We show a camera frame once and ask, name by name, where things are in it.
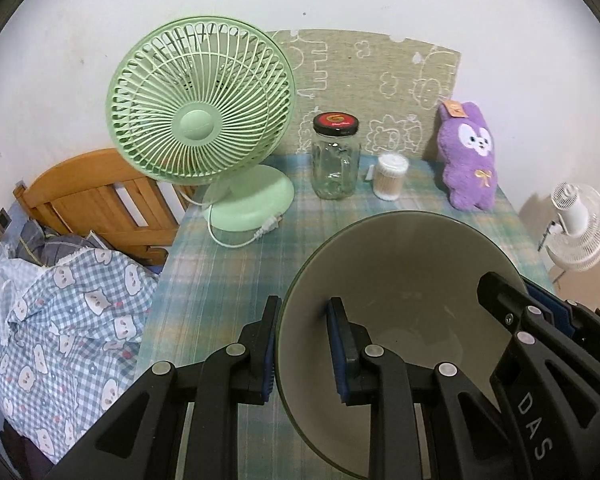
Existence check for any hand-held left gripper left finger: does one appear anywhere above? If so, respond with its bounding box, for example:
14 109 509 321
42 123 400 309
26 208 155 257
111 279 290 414
45 296 283 480

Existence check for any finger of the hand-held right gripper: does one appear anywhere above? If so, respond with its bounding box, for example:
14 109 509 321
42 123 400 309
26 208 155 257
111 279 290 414
525 280 600 391
477 271 600 480

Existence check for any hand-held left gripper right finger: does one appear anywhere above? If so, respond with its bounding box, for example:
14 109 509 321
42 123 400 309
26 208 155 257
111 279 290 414
327 296 526 480

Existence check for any large floral ceramic bowl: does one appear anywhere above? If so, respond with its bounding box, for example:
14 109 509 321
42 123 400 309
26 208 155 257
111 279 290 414
276 211 528 480

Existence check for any white fan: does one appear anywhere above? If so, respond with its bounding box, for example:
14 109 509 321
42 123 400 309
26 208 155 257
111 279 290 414
537 182 600 273

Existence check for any plaid tablecloth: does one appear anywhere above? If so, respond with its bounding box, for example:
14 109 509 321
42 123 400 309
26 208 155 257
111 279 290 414
137 152 556 480

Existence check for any purple plush toy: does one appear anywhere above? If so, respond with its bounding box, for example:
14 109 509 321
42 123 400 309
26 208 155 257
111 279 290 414
437 101 498 211

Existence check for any cotton swab container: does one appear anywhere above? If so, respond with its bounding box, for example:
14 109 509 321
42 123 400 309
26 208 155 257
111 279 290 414
372 154 410 201

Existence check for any glass jar with black lid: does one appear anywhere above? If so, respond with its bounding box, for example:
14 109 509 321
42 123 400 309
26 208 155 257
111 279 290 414
311 110 361 201

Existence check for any blue checked bear-print blanket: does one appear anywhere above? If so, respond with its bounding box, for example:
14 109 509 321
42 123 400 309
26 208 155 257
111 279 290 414
0 247 166 466

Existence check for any green desk fan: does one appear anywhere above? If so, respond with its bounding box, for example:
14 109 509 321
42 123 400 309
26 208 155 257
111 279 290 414
106 16 297 233

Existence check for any grey checked pillow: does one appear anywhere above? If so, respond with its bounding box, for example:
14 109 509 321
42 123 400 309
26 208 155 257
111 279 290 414
17 220 111 266

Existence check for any wooden bed headboard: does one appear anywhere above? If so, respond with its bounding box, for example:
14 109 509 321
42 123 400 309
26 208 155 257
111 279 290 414
14 147 191 266

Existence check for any green fan power cable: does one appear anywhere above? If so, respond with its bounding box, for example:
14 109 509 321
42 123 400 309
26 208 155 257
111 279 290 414
177 185 283 249

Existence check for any beige patterned wall mat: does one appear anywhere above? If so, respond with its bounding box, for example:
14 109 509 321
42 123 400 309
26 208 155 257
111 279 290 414
265 29 463 163

